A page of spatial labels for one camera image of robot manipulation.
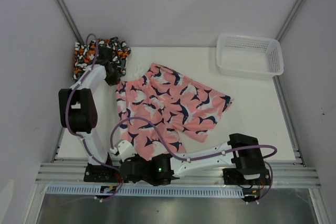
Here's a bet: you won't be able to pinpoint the orange camouflage shorts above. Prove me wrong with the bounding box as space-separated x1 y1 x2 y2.
72 37 131 85

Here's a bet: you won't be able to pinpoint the pink white patterned shorts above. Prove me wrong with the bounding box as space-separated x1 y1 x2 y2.
115 63 232 161

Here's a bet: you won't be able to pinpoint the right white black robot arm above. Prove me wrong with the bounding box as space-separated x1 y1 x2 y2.
120 133 266 186

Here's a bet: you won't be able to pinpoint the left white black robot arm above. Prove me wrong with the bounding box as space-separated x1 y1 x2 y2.
58 47 120 182

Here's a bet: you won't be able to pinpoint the white perforated plastic basket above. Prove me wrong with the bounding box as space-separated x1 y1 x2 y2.
216 34 284 80

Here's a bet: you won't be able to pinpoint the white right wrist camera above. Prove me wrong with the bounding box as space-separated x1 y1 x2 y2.
110 141 137 162

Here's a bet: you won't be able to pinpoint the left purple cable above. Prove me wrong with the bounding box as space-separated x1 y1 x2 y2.
60 34 124 206

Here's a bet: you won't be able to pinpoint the purple cable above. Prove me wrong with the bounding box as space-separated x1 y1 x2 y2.
110 116 278 204
60 34 124 206

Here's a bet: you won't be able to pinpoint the white slotted cable duct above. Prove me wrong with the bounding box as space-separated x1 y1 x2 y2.
46 184 244 198

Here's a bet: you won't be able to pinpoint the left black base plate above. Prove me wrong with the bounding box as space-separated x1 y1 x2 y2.
83 164 120 183

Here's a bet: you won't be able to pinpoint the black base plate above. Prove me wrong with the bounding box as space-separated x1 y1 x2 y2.
222 168 271 188
83 164 120 183

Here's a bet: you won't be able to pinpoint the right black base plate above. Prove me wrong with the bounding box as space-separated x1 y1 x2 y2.
222 168 271 188

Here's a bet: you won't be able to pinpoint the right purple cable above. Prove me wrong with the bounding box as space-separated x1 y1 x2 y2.
110 116 278 204

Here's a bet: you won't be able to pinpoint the aluminium front rail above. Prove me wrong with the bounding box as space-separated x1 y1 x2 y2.
35 159 322 189

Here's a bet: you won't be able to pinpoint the right aluminium frame post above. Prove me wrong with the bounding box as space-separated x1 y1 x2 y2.
276 0 306 42

